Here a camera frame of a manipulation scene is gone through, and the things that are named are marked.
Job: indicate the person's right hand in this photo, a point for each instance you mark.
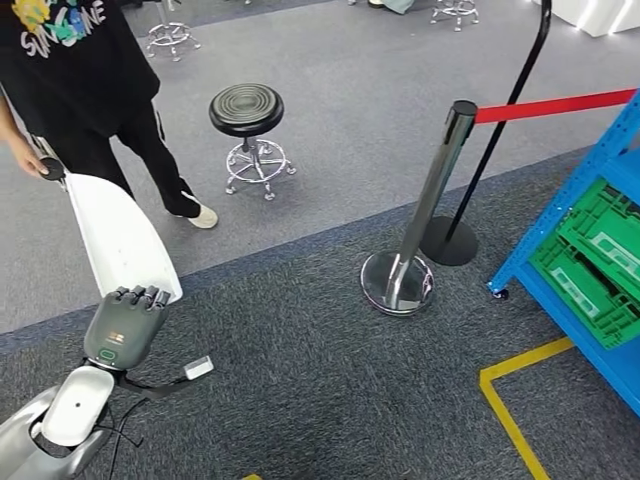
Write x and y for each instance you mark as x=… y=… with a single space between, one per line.
x=25 y=156

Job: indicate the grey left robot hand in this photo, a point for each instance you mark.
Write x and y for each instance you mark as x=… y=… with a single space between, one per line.
x=125 y=331

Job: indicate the black round remote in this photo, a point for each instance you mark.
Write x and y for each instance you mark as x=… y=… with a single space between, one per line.
x=52 y=169

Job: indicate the white curved plastic part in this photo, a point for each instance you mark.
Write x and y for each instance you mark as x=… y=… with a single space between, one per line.
x=120 y=238

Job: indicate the person's right forearm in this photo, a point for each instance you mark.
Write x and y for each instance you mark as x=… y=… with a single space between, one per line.
x=9 y=116

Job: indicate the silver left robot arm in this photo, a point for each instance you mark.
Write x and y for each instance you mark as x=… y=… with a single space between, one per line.
x=65 y=411

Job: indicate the blue metal shelf rack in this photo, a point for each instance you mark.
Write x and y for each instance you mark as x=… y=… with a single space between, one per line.
x=615 y=371

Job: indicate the person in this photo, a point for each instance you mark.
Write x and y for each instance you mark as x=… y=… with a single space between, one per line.
x=90 y=79

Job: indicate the yellow floor tape outline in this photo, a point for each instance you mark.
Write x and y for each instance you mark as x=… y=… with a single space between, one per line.
x=251 y=477

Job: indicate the chrome stool base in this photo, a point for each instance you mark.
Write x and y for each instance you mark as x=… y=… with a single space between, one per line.
x=172 y=36
x=455 y=10

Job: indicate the black round stool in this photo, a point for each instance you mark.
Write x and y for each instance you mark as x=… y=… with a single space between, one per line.
x=246 y=109

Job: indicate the black pole with round base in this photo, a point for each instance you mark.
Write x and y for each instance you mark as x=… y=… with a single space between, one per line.
x=450 y=242

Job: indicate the red barrier belt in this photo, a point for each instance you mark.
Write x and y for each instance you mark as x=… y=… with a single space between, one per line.
x=550 y=106

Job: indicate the green plastic crate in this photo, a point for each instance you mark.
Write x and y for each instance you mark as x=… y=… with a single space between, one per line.
x=585 y=278

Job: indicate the white low platform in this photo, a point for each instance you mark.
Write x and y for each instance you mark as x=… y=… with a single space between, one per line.
x=595 y=13

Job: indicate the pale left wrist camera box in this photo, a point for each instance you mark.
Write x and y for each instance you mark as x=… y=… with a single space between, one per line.
x=199 y=368

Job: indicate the chrome stanchion post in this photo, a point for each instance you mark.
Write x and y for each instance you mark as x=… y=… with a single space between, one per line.
x=430 y=192

